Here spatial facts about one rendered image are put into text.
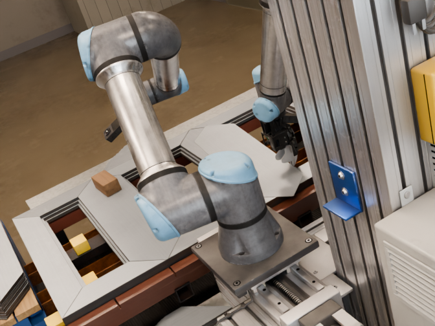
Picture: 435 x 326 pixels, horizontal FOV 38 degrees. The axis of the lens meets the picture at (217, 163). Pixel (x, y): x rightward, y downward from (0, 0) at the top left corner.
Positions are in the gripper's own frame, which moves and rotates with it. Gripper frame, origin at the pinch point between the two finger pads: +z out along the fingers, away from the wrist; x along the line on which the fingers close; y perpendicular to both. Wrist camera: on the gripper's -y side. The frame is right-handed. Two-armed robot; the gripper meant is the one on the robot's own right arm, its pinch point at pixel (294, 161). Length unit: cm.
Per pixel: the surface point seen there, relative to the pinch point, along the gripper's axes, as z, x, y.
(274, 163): 0.7, -5.8, 4.3
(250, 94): 11, -88, -33
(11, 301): 4, -15, 99
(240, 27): 86, -423, -201
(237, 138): 0.8, -35.5, 2.2
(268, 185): 0.7, 4.0, 13.3
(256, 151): 0.8, -19.4, 3.6
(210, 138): 0.7, -45.5, 8.9
